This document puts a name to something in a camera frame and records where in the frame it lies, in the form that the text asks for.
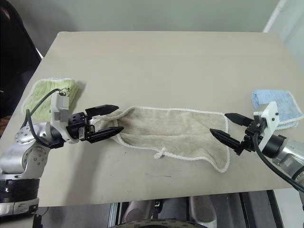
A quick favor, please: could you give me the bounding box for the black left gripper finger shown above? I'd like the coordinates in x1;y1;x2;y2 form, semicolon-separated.
85;104;119;118
83;126;125;144

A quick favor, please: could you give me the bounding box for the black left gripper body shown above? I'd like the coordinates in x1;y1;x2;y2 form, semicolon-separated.
66;111;97;141

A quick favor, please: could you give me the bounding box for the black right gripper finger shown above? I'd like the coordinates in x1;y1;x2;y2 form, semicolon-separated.
224;113;253;127
210;129;243;156

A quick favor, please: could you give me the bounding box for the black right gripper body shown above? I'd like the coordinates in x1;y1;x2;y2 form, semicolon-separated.
240;120;265;153

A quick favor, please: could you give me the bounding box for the beige towel with white edging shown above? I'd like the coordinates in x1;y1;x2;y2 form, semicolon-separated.
91;105;230;174

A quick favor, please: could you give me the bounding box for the folded blue towel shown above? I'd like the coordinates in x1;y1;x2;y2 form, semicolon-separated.
251;89;303;131

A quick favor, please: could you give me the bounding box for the folded green towel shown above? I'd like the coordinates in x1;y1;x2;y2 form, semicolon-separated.
22;76;80;121

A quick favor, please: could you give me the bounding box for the grey rounded shape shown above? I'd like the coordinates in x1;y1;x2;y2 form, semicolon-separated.
189;196;218;228
122;200;157;224

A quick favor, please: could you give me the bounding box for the black chair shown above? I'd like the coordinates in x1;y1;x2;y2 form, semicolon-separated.
0;0;44;143

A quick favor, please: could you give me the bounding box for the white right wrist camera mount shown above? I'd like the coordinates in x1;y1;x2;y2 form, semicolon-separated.
252;101;279;152

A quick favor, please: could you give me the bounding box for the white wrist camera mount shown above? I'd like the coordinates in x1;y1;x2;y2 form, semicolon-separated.
252;101;279;152
49;93;80;144

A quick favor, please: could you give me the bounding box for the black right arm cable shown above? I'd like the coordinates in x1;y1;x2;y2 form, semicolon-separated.
252;129;304;193

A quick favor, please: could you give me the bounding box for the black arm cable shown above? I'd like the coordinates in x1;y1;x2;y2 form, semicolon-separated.
25;88;69;149
252;129;304;193

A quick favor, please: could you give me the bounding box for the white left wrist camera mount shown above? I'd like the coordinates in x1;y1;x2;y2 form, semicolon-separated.
49;93;80;144

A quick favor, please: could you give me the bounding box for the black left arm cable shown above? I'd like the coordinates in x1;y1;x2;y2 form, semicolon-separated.
25;88;69;149

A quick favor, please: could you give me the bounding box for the white door frame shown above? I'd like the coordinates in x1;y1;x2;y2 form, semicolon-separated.
262;0;289;33

